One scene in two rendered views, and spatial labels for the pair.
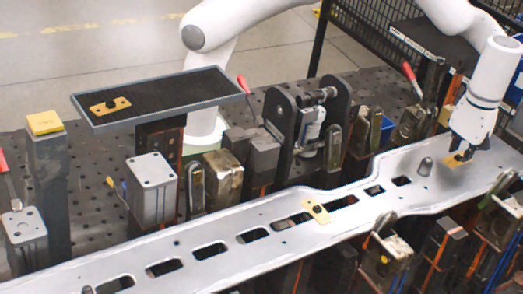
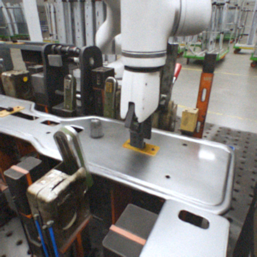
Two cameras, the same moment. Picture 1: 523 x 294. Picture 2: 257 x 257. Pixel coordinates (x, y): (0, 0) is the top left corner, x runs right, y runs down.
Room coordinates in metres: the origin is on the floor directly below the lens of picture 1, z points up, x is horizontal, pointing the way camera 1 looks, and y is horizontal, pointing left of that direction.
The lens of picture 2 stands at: (1.14, -0.88, 1.27)
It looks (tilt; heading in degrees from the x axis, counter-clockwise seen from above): 28 degrees down; 66
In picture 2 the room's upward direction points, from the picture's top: straight up
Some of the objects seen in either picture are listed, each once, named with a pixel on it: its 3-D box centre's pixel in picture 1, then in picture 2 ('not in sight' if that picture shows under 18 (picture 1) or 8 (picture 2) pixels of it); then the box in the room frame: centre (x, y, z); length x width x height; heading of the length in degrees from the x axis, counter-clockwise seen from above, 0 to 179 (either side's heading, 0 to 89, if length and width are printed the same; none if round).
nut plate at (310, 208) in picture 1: (317, 209); (9, 109); (1.05, -0.15, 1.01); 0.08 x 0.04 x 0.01; 38
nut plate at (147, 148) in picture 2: (458, 158); (140, 145); (1.34, -0.51, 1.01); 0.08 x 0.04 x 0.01; 129
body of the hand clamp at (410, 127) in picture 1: (401, 159); (160, 155); (1.47, -0.41, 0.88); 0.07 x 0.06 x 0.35; 38
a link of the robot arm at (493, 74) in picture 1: (496, 65); (147, 8); (1.34, -0.51, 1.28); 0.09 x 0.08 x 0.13; 162
